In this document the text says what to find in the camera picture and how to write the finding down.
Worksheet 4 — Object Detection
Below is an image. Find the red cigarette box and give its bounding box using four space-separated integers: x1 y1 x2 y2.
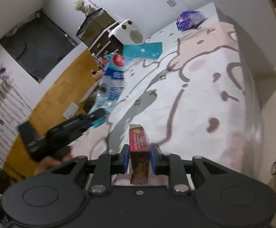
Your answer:
129 124 150 185

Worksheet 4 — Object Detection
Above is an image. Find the blue white snack wrapper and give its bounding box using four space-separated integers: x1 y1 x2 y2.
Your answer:
91 53 126 128

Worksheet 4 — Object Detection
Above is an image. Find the person's left hand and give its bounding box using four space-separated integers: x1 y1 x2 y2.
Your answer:
34 154 73 175

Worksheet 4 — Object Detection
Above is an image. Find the pink cartoon tablecloth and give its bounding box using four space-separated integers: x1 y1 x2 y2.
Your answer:
72 22 258 176

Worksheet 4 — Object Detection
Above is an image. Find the dark drawer cabinet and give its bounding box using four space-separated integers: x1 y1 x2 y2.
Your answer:
88 22 123 57

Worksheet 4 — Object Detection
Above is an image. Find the glass fish tank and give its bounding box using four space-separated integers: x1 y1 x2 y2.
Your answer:
76 8 118 47

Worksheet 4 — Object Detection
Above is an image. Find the white space heater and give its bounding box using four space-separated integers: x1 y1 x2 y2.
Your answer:
108 19 147 45

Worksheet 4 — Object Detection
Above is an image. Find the teal plastic bag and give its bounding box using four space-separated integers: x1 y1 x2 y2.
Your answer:
122 42 163 60

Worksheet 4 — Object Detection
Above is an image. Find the purple tissue pack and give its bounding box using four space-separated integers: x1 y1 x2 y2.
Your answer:
176 11 205 31

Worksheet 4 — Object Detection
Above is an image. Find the white wall power socket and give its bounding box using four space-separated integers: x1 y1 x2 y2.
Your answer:
63 102 80 120

